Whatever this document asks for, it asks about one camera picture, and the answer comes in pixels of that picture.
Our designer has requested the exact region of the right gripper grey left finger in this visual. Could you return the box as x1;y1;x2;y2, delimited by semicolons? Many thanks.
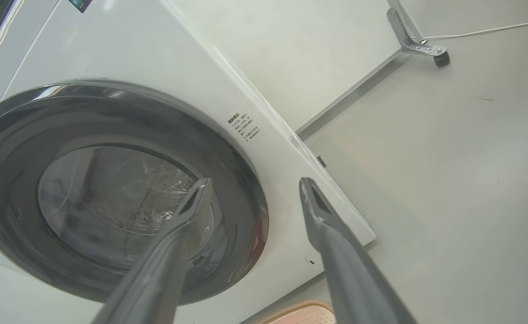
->
92;178;213;324

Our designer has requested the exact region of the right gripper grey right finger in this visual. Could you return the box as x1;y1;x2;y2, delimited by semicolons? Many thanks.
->
299;177;417;324

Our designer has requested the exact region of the cream perforated laundry basket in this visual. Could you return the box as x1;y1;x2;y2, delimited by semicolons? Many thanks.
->
262;301;336;324

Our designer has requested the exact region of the round white filter cover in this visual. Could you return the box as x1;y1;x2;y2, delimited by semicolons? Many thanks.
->
304;251;324;269

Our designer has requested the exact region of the round dark washing machine door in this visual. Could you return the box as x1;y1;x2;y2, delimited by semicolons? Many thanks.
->
0;80;270;306

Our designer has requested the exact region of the white front-load washing machine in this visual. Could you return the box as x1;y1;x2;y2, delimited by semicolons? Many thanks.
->
0;0;377;324

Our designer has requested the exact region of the silver metal caster bracket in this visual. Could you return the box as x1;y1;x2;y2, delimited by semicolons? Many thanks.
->
386;8;448;57

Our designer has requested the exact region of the white partition frame post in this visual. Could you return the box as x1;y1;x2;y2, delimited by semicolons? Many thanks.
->
388;0;426;43

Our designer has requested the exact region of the thin white cable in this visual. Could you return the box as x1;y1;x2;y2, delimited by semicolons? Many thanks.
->
425;18;528;40

